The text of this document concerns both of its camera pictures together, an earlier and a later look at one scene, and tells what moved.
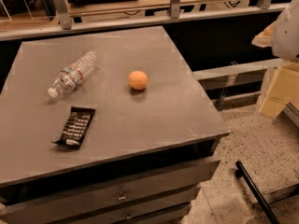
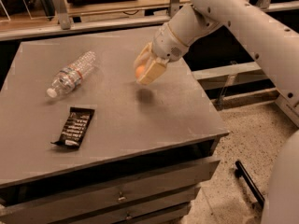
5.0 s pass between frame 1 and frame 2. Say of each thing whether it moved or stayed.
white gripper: moved
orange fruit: moved
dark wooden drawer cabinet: stayed
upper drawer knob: stayed
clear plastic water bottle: stayed
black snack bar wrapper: stayed
